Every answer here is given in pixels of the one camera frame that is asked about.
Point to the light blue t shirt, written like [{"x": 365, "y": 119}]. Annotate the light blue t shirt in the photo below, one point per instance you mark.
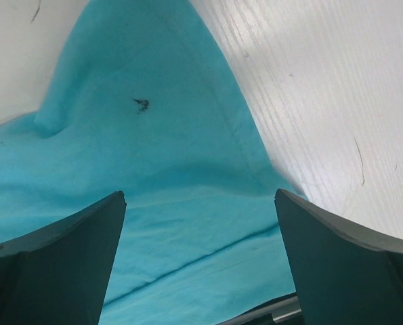
[{"x": 143, "y": 101}]

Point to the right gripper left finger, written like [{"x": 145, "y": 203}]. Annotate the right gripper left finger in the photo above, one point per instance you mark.
[{"x": 59, "y": 274}]

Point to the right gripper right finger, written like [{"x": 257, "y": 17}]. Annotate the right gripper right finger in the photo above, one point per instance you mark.
[{"x": 344, "y": 272}]

